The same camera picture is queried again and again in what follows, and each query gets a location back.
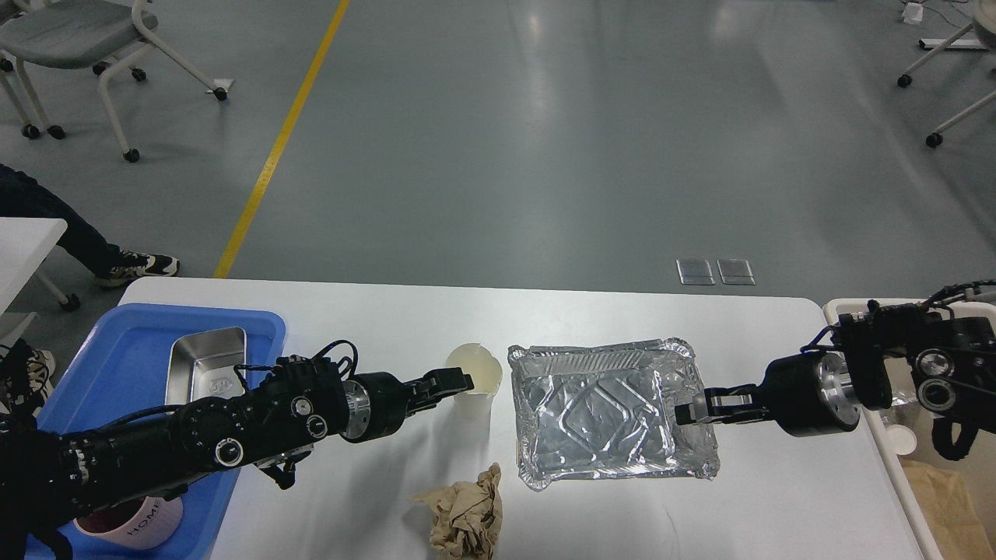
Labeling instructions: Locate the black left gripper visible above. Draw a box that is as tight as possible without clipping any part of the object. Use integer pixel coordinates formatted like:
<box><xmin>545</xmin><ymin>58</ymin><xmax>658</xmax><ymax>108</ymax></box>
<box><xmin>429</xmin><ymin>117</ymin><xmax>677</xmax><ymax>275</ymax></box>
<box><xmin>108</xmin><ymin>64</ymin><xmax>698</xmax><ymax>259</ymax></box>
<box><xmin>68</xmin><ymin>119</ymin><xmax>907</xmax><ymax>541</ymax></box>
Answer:
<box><xmin>342</xmin><ymin>369</ymin><xmax>475</xmax><ymax>443</ymax></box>

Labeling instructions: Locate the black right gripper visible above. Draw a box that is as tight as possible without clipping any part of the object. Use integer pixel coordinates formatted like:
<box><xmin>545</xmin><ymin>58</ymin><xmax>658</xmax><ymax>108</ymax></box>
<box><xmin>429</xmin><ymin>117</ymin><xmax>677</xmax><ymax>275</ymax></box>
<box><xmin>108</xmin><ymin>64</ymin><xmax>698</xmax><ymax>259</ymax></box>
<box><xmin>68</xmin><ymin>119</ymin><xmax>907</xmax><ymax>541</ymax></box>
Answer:
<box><xmin>675</xmin><ymin>353</ymin><xmax>861</xmax><ymax>437</ymax></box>

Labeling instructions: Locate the white paper cup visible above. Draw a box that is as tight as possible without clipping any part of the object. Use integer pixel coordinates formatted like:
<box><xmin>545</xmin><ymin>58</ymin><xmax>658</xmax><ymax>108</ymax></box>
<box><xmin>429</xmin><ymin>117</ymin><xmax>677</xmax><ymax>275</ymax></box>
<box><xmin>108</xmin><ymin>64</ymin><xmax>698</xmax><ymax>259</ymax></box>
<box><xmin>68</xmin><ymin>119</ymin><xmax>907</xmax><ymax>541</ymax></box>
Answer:
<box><xmin>445</xmin><ymin>343</ymin><xmax>503</xmax><ymax>421</ymax></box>

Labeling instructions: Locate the aluminium foil tray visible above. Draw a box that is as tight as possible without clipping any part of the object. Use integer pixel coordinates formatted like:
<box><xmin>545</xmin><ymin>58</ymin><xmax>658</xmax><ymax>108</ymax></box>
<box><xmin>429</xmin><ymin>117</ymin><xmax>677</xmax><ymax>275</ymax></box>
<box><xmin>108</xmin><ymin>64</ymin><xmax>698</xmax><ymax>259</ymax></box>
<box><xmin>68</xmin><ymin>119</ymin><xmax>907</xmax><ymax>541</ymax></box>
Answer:
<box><xmin>507</xmin><ymin>338</ymin><xmax>720</xmax><ymax>492</ymax></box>

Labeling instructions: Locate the brown paper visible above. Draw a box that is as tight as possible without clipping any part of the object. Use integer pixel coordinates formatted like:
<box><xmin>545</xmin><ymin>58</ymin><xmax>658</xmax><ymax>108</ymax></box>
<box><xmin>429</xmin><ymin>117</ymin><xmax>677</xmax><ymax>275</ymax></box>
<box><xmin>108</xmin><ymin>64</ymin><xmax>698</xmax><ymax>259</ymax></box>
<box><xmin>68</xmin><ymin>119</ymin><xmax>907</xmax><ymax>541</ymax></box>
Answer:
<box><xmin>410</xmin><ymin>462</ymin><xmax>503</xmax><ymax>559</ymax></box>

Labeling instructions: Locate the stainless steel rectangular tin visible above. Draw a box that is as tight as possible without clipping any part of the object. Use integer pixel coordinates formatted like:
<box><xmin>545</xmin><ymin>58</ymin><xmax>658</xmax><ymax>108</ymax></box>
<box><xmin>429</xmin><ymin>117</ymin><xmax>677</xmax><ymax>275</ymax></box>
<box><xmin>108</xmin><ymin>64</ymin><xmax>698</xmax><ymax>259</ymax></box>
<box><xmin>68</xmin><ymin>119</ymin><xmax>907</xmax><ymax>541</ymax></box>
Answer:
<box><xmin>164</xmin><ymin>327</ymin><xmax>247</xmax><ymax>405</ymax></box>

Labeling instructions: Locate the pink ribbed mug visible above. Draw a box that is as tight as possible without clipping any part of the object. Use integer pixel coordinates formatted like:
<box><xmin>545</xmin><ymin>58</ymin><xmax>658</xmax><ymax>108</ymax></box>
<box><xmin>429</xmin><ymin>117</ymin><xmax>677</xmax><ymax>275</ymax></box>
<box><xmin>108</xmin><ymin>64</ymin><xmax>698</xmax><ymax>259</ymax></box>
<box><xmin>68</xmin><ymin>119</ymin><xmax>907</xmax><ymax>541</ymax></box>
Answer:
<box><xmin>72</xmin><ymin>496</ymin><xmax>184</xmax><ymax>551</ymax></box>

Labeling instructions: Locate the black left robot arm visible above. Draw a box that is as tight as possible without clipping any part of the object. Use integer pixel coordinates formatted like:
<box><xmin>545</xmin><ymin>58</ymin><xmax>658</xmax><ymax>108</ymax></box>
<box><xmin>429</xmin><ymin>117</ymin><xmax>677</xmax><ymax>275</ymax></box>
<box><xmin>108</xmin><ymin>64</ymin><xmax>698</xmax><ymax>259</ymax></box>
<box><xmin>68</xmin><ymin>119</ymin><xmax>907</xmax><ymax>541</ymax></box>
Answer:
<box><xmin>1</xmin><ymin>348</ymin><xmax>475</xmax><ymax>559</ymax></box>

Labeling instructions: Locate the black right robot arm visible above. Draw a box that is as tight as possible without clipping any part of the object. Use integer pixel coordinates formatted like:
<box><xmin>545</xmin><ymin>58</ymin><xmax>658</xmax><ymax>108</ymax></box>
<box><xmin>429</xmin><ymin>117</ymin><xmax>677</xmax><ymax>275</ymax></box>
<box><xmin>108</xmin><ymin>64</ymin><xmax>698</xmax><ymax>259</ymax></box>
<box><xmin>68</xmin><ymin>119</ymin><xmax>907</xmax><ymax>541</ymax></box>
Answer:
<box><xmin>675</xmin><ymin>279</ymin><xmax>995</xmax><ymax>461</ymax></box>

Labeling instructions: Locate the right metal floor plate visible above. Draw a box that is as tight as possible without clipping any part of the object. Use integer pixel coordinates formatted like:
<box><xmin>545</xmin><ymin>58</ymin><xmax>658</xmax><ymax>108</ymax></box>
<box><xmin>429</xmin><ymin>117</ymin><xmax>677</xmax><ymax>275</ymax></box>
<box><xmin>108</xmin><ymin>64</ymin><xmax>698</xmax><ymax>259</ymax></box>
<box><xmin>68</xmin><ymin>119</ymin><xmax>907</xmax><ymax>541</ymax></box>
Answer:
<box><xmin>717</xmin><ymin>258</ymin><xmax>756</xmax><ymax>286</ymax></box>

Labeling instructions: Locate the metal floor plate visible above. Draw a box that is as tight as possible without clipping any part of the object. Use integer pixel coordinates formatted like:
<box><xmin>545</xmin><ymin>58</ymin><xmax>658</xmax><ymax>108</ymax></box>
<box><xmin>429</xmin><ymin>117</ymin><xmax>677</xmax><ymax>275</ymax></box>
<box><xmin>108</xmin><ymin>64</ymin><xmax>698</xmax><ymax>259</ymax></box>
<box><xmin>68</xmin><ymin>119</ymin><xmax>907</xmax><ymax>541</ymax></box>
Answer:
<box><xmin>717</xmin><ymin>258</ymin><xmax>756</xmax><ymax>286</ymax></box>
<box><xmin>675</xmin><ymin>258</ymin><xmax>716</xmax><ymax>286</ymax></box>

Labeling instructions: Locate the left metal floor plate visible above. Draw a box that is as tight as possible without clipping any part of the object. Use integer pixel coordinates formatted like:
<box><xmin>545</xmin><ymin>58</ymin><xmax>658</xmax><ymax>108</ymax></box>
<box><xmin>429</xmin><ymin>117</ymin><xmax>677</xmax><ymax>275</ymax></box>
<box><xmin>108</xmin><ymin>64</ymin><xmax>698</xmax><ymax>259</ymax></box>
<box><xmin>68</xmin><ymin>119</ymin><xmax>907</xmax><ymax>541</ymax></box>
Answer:
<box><xmin>675</xmin><ymin>258</ymin><xmax>716</xmax><ymax>286</ymax></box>

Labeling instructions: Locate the beige plastic bin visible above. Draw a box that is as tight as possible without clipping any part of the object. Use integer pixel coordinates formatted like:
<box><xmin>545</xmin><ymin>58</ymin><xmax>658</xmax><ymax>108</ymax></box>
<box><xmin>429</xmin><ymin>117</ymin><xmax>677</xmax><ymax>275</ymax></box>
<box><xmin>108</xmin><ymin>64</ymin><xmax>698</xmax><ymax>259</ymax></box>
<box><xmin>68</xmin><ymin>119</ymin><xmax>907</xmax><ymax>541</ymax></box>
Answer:
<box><xmin>822</xmin><ymin>298</ymin><xmax>996</xmax><ymax>560</ymax></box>

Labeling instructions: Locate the blue plastic tray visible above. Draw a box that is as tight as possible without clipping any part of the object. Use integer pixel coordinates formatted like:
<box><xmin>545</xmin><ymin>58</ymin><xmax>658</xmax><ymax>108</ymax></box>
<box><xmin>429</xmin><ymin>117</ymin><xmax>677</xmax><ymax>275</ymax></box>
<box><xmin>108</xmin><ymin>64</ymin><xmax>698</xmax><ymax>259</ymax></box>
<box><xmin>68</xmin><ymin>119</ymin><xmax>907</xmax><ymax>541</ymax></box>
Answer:
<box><xmin>37</xmin><ymin>303</ymin><xmax>287</xmax><ymax>559</ymax></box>

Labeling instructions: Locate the person in dark trousers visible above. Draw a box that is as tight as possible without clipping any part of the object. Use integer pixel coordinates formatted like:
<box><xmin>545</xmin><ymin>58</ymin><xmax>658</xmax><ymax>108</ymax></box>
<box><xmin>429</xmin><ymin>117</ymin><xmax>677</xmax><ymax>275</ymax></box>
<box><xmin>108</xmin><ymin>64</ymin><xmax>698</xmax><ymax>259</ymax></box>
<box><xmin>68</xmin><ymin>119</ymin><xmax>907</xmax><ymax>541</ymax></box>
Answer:
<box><xmin>1</xmin><ymin>164</ymin><xmax>179</xmax><ymax>415</ymax></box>

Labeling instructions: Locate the white side table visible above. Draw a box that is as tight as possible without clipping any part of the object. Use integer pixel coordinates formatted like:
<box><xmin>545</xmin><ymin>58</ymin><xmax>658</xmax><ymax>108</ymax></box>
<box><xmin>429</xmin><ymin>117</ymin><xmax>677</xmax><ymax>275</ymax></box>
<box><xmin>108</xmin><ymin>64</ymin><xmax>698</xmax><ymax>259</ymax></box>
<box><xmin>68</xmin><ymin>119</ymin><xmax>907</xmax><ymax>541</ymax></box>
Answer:
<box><xmin>1</xmin><ymin>217</ymin><xmax>79</xmax><ymax>345</ymax></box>

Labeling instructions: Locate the white chair base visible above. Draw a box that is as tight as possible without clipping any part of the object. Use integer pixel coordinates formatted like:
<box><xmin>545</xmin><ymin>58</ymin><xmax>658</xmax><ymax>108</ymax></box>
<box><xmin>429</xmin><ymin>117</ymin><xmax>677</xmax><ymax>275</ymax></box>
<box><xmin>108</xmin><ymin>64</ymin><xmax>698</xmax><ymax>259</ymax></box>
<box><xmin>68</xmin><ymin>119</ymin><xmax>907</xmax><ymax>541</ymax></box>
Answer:
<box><xmin>896</xmin><ymin>0</ymin><xmax>996</xmax><ymax>149</ymax></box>

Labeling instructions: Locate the grey office chair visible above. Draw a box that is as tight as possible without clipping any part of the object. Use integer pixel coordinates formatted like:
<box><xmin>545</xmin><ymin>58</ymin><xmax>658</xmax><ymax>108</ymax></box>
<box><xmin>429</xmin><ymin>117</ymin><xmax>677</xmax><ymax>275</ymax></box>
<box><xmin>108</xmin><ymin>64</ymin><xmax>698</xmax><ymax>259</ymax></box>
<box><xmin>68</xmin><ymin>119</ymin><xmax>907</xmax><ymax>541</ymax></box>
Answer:
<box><xmin>1</xmin><ymin>1</ymin><xmax>228</xmax><ymax>163</ymax></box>

